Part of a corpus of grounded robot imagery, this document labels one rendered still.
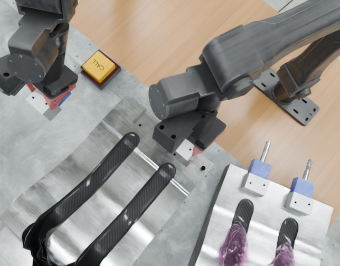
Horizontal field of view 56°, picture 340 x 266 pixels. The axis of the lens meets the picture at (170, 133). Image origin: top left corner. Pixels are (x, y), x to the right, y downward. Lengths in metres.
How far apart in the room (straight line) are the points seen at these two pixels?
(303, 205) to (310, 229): 0.06
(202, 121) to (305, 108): 0.45
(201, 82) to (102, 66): 0.42
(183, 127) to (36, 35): 0.26
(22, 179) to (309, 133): 0.74
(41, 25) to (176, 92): 0.23
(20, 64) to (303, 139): 0.69
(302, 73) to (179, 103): 0.34
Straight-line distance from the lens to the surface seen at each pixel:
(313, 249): 0.83
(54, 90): 0.62
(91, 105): 0.86
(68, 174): 0.73
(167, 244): 0.80
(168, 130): 0.51
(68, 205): 0.71
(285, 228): 0.81
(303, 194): 0.81
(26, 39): 0.52
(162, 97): 0.47
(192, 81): 0.48
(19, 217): 0.71
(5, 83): 0.57
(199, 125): 0.55
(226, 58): 0.46
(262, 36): 0.47
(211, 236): 0.73
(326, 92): 0.99
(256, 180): 0.76
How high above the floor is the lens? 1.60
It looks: 75 degrees down
